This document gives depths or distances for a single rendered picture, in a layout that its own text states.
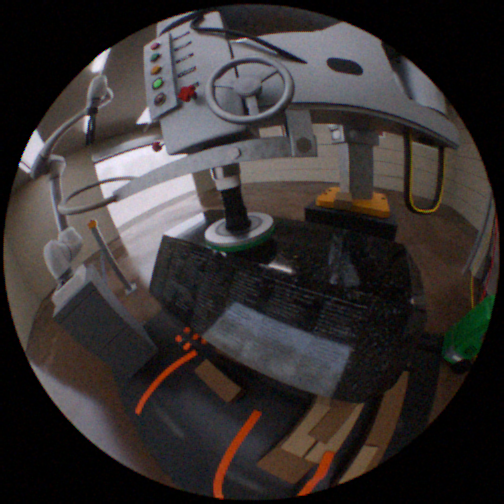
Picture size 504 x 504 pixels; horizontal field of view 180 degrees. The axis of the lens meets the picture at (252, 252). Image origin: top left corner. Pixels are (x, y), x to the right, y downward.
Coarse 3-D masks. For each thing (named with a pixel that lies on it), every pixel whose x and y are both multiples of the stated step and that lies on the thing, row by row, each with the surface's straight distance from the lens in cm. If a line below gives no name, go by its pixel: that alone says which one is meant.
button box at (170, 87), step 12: (168, 36) 55; (144, 48) 59; (168, 48) 51; (144, 60) 55; (168, 60) 48; (168, 72) 45; (168, 84) 43; (168, 96) 41; (156, 108) 43; (168, 108) 40; (156, 120) 44
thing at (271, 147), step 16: (240, 144) 38; (256, 144) 37; (272, 144) 37; (288, 144) 37; (304, 144) 34; (176, 160) 45; (192, 160) 42; (208, 160) 40; (224, 160) 39; (240, 160) 38; (144, 176) 54; (160, 176) 49; (176, 176) 45; (112, 192) 70; (128, 192) 61
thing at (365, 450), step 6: (360, 450) 110; (366, 450) 111; (372, 450) 113; (360, 456) 111; (366, 456) 113; (372, 456) 115; (354, 462) 111; (360, 462) 113; (366, 462) 114; (348, 468) 112; (354, 468) 113; (360, 468) 114; (348, 474) 113; (354, 474) 115; (360, 474) 117; (342, 480) 114; (348, 480) 115
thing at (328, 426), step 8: (336, 408) 88; (344, 408) 89; (352, 408) 91; (328, 416) 87; (336, 416) 88; (344, 416) 90; (320, 424) 87; (328, 424) 88; (336, 424) 89; (312, 432) 87; (320, 432) 88; (328, 432) 89; (336, 432) 90; (320, 440) 89; (328, 440) 89
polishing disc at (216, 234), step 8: (248, 216) 54; (256, 216) 53; (264, 216) 51; (216, 224) 54; (224, 224) 52; (256, 224) 46; (264, 224) 45; (272, 224) 46; (208, 232) 50; (216, 232) 48; (224, 232) 46; (232, 232) 45; (240, 232) 43; (248, 232) 42; (256, 232) 41; (264, 232) 41; (208, 240) 45; (216, 240) 43; (224, 240) 41; (232, 240) 40; (240, 240) 39; (248, 240) 39
